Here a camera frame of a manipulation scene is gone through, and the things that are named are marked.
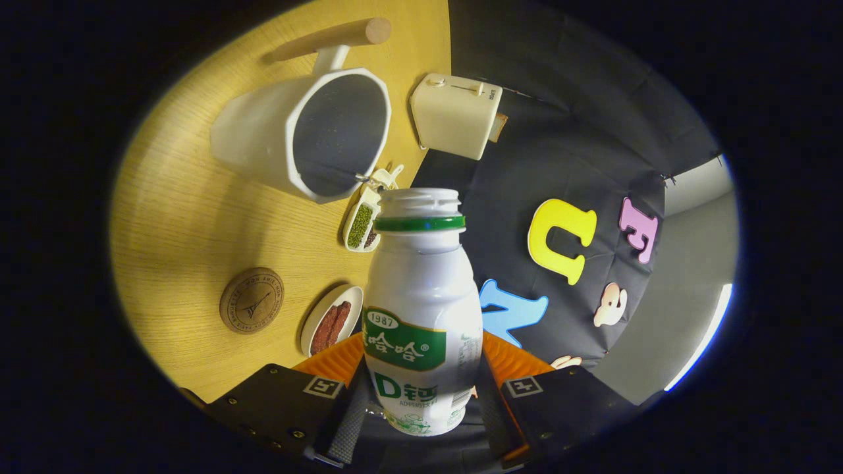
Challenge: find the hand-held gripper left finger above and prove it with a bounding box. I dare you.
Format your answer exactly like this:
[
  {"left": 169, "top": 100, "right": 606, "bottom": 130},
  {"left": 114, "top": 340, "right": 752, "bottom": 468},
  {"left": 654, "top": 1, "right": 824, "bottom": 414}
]
[{"left": 181, "top": 331, "right": 374, "bottom": 469}]

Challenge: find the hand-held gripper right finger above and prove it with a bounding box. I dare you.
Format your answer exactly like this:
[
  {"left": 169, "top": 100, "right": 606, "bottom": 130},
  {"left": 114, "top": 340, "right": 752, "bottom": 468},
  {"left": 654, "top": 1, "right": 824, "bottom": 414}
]
[{"left": 476, "top": 331, "right": 643, "bottom": 469}]

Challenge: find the round wooden coaster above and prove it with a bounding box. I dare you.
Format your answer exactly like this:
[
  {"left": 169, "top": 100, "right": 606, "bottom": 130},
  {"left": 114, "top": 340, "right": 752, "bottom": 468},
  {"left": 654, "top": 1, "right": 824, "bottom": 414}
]
[{"left": 219, "top": 267, "right": 285, "bottom": 335}]

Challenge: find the white juice bottle green label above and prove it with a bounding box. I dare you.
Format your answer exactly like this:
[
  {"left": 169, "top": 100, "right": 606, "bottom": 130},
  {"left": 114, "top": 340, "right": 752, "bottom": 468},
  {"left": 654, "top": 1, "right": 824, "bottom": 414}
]
[{"left": 362, "top": 188, "right": 483, "bottom": 436}]

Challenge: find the white cup wooden handle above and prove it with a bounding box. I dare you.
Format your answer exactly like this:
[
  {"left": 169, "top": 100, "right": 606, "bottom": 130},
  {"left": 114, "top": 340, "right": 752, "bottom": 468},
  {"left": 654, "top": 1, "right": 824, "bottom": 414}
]
[{"left": 209, "top": 17, "right": 393, "bottom": 205}]

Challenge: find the red-brown meat strip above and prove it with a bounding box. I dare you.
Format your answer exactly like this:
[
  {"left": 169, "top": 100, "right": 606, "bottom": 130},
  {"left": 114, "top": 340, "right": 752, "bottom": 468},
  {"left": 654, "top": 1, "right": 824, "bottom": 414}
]
[
  {"left": 326, "top": 300, "right": 352, "bottom": 346},
  {"left": 310, "top": 309, "right": 337, "bottom": 356}
]

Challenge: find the white round plate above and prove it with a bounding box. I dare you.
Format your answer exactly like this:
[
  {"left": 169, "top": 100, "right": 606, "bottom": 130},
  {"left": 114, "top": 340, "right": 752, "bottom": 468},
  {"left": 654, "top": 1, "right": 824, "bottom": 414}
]
[{"left": 300, "top": 284, "right": 364, "bottom": 358}]

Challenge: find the pile of green beans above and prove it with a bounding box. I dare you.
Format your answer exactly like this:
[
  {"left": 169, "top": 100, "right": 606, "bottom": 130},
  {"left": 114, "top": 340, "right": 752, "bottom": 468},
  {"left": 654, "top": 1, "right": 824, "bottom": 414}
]
[{"left": 347, "top": 203, "right": 374, "bottom": 249}]

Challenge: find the wooden table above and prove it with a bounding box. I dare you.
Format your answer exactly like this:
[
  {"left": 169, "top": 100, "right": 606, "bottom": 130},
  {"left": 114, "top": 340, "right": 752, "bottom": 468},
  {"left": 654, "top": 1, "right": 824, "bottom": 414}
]
[{"left": 109, "top": 0, "right": 452, "bottom": 404}]

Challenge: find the white divided dish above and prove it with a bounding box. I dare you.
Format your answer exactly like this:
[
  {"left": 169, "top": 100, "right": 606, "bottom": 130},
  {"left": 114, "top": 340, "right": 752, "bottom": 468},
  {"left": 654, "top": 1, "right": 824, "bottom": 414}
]
[{"left": 342, "top": 165, "right": 404, "bottom": 253}]

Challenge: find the cream toaster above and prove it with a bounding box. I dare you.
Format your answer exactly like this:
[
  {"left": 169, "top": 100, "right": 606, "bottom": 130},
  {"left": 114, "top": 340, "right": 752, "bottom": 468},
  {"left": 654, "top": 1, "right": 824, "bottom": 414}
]
[{"left": 409, "top": 73, "right": 504, "bottom": 161}]

